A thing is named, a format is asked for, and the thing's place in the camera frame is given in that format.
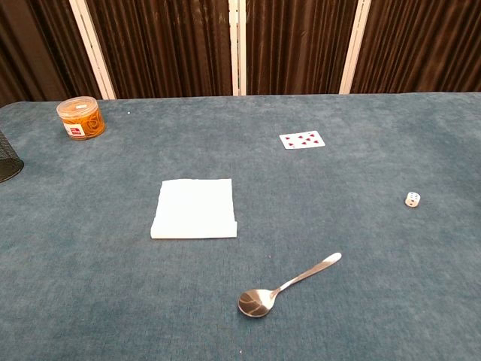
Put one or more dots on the small white die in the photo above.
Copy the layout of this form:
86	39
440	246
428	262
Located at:
412	199

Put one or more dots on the folded white paper napkin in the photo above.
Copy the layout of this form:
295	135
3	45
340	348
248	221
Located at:
195	208

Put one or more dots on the red hearts playing card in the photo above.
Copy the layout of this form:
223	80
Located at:
302	140

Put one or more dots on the blue velvet tablecloth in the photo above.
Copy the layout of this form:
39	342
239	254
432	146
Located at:
240	263

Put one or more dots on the stainless steel spoon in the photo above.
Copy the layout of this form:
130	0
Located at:
257	301

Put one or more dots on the dark brown pleated curtain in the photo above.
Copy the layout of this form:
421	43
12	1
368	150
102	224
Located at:
169	45

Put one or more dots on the clear rubber band jar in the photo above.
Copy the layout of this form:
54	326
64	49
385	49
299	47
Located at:
81	118

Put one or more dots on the black mesh pen holder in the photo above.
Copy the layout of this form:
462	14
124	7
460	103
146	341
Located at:
7	159

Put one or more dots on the white screen frame post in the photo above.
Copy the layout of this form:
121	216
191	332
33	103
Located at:
92	49
237	47
355	47

